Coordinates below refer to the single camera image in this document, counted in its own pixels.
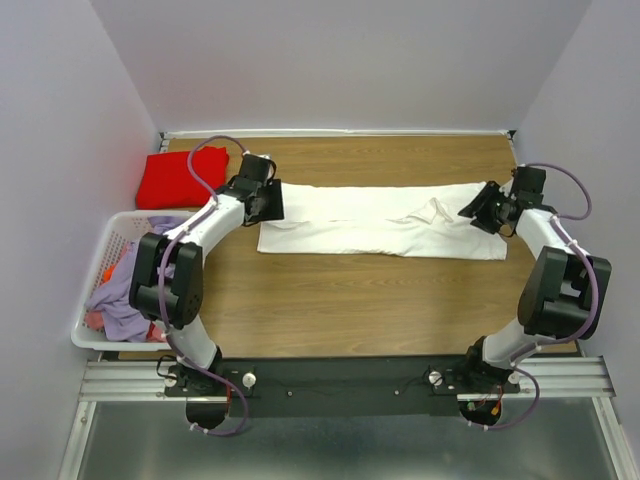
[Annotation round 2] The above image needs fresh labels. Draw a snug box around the orange pink garment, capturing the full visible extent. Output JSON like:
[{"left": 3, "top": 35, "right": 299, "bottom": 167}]
[{"left": 84, "top": 265, "right": 163, "bottom": 343}]

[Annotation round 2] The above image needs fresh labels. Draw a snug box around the aluminium rail frame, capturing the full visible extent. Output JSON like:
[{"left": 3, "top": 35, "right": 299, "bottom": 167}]
[{"left": 59, "top": 355, "right": 637, "bottom": 479}]

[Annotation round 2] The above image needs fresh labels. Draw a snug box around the folded red t-shirt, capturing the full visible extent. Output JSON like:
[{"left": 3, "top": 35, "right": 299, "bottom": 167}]
[{"left": 135, "top": 147, "right": 229, "bottom": 210}]

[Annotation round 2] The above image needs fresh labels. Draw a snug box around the white t-shirt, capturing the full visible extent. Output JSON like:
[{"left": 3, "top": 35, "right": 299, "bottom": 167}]
[{"left": 257, "top": 182, "right": 507, "bottom": 261}]

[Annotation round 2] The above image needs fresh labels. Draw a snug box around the lavender t-shirt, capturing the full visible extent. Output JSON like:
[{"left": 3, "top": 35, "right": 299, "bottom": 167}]
[{"left": 71, "top": 210, "right": 189, "bottom": 351}]

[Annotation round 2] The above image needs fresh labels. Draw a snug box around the white plastic laundry basket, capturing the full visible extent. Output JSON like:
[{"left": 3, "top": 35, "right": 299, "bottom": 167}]
[{"left": 71, "top": 210, "right": 192, "bottom": 352}]

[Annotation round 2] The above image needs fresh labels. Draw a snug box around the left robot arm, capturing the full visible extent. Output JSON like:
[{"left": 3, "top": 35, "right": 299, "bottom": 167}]
[{"left": 129, "top": 152, "right": 284, "bottom": 395}]

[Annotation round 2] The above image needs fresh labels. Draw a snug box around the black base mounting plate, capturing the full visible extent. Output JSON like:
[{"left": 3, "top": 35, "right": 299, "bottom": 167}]
[{"left": 164, "top": 355, "right": 520, "bottom": 418}]

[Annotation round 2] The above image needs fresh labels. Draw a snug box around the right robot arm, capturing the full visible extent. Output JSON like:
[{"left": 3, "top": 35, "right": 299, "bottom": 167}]
[{"left": 455, "top": 163, "right": 612, "bottom": 392}]

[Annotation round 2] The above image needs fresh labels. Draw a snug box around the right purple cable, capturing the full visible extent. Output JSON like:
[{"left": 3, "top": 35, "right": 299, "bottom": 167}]
[{"left": 467, "top": 161, "right": 601, "bottom": 432}]

